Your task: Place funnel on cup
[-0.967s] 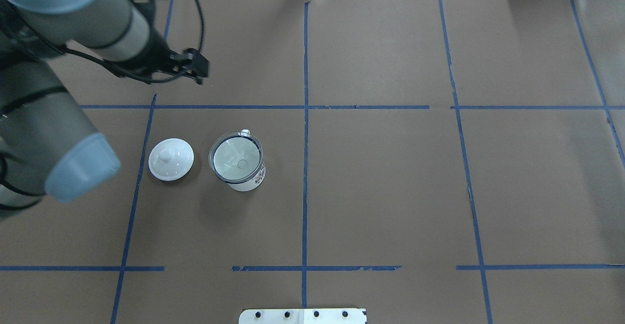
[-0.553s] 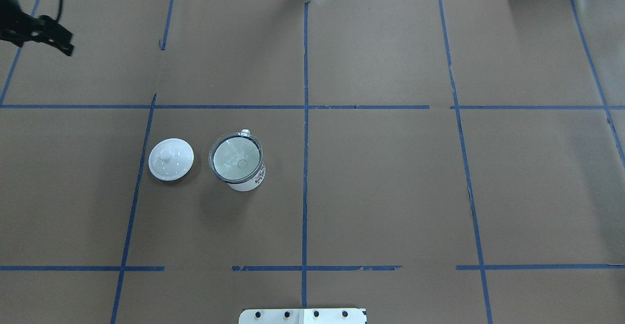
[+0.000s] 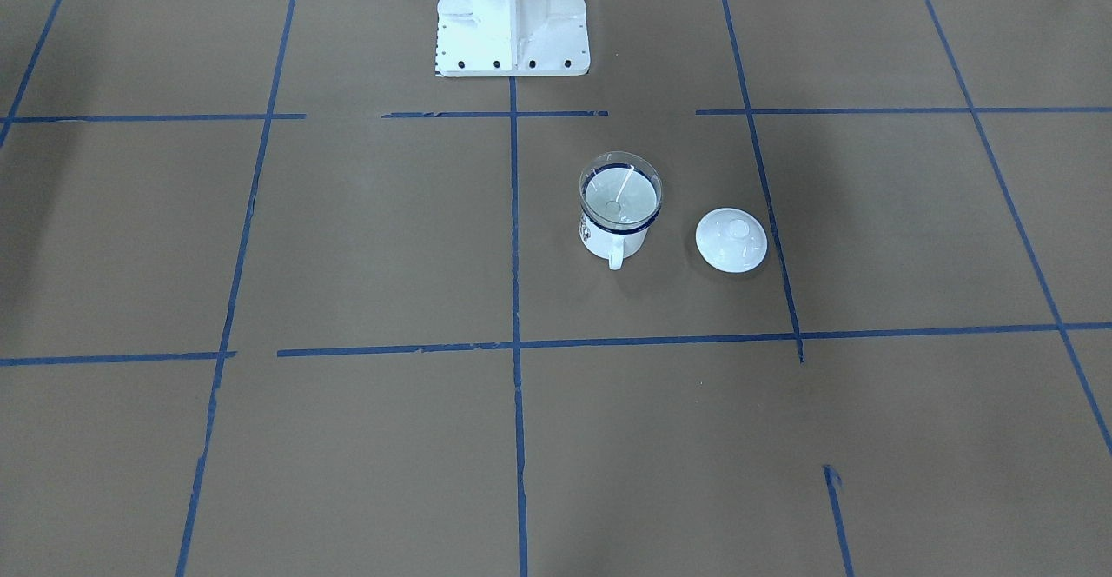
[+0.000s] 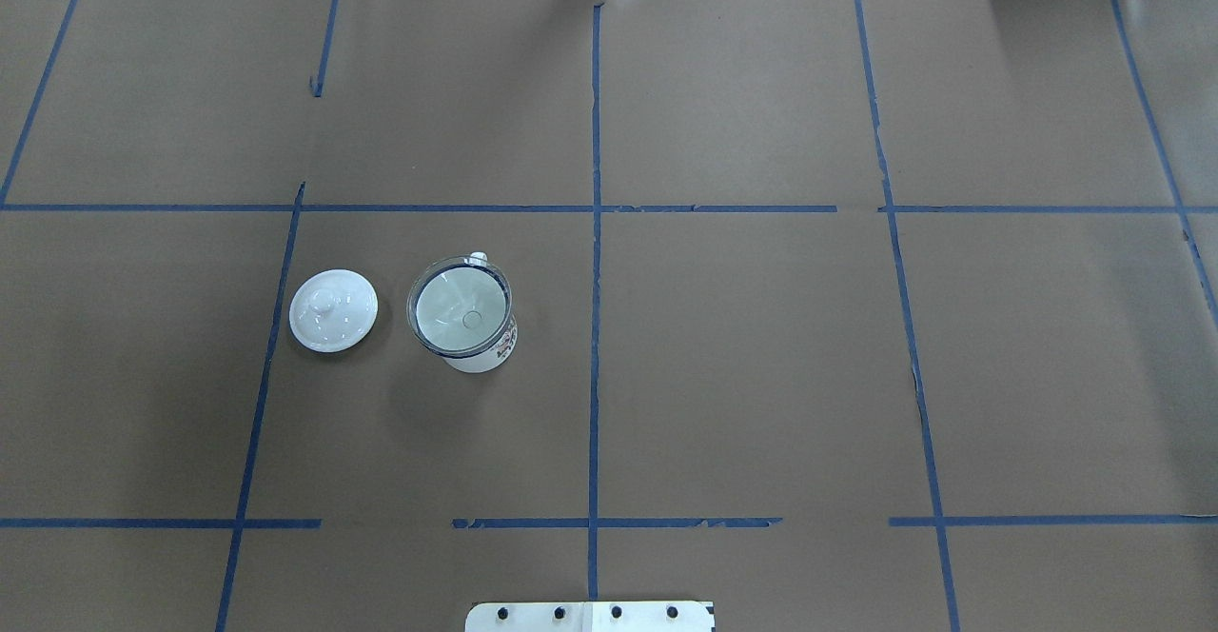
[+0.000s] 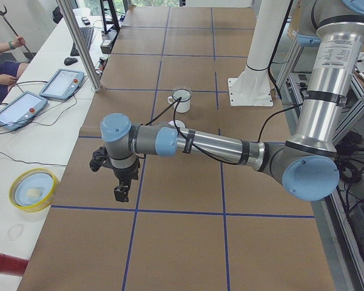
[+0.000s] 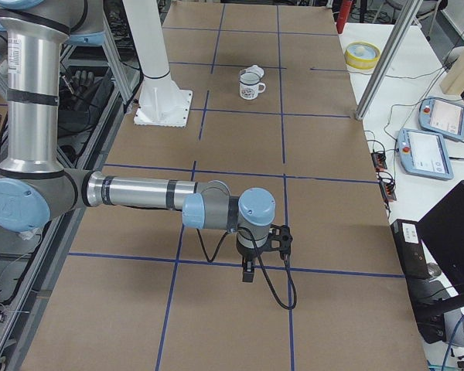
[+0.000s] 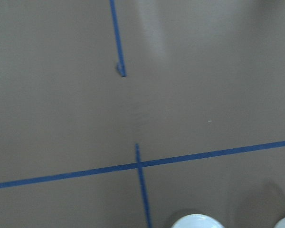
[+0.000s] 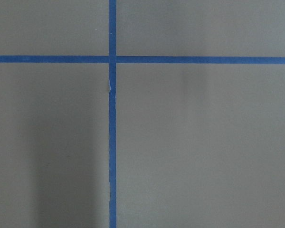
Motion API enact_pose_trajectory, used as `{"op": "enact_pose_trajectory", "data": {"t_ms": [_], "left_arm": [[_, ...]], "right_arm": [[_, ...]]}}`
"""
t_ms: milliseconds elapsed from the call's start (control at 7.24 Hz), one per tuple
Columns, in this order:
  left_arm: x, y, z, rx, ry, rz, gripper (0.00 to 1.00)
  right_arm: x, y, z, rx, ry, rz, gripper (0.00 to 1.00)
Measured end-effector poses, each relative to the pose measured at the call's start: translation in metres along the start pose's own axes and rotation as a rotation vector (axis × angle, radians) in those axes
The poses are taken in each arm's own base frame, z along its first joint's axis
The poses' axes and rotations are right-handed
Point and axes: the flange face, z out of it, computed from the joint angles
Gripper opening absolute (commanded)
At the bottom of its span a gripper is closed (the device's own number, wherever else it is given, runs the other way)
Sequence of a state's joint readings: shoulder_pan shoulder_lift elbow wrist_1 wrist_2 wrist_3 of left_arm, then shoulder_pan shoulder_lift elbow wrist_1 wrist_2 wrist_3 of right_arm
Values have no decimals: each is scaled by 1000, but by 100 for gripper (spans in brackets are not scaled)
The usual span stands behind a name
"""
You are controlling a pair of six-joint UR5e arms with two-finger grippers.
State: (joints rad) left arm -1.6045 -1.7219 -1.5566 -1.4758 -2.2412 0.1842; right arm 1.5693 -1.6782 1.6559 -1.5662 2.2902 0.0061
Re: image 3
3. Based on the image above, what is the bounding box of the white enamel mug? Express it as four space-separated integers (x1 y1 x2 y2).
579 212 656 269

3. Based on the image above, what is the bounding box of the white camera pedestal column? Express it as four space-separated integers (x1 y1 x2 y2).
434 0 590 78

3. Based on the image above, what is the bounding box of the white mug lid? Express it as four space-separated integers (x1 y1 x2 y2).
695 208 768 275

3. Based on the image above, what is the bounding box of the clear glass funnel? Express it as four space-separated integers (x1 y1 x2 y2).
579 152 664 233

